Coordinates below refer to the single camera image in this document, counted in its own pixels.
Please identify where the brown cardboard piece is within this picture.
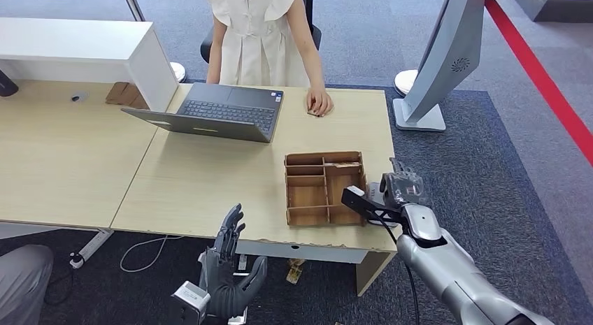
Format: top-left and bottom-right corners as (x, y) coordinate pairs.
(105, 81), (150, 111)

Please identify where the white floor cable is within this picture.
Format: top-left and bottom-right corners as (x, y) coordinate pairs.
(119, 235), (183, 273)

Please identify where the white card reader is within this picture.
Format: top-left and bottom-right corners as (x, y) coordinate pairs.
(366, 182), (399, 227)

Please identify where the white desk shelf unit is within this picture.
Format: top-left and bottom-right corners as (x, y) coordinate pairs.
(0, 17), (180, 114)

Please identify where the grey open laptop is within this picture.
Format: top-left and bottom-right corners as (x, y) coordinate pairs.
(120, 82), (285, 144)

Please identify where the grey metal pole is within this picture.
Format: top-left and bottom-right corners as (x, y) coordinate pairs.
(120, 0), (146, 22)

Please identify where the light wood desk leg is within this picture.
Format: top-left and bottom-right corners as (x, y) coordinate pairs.
(355, 251), (396, 297)

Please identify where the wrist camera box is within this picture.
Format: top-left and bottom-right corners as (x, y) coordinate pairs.
(341, 185), (404, 224)
(169, 281), (212, 325)

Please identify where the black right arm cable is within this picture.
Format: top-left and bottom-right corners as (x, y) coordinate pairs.
(380, 211), (420, 325)

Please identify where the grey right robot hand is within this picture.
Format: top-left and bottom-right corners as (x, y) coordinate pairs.
(378, 157), (429, 209)

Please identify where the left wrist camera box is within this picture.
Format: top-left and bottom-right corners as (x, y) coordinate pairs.
(169, 281), (212, 325)

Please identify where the brown wooden organizer tray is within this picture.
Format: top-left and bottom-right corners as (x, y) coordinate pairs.
(283, 150), (369, 227)

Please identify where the white round stand base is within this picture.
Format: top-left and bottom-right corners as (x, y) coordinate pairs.
(169, 61), (187, 83)
(394, 68), (420, 97)

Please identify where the person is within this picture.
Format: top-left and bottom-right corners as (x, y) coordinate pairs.
(202, 0), (334, 119)

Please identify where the display wall with lit strip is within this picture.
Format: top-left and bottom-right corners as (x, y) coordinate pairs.
(516, 0), (593, 24)

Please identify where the bystander's leg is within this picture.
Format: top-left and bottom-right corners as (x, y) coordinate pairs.
(0, 245), (55, 325)

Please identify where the black desk object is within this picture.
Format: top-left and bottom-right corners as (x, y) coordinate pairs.
(0, 71), (20, 98)

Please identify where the white power strip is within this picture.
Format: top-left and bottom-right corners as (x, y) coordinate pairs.
(69, 229), (115, 269)

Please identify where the person's left hand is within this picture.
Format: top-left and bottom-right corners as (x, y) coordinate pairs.
(306, 87), (334, 117)

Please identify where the dark blue floor rug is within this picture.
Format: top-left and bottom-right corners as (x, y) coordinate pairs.
(0, 78), (593, 325)

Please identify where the white desk underframe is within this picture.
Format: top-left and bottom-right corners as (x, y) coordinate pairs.
(236, 240), (371, 264)

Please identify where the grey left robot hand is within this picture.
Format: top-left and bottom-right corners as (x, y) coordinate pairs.
(198, 203), (269, 320)

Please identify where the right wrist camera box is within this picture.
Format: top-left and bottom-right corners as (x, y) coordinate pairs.
(341, 185), (404, 224)

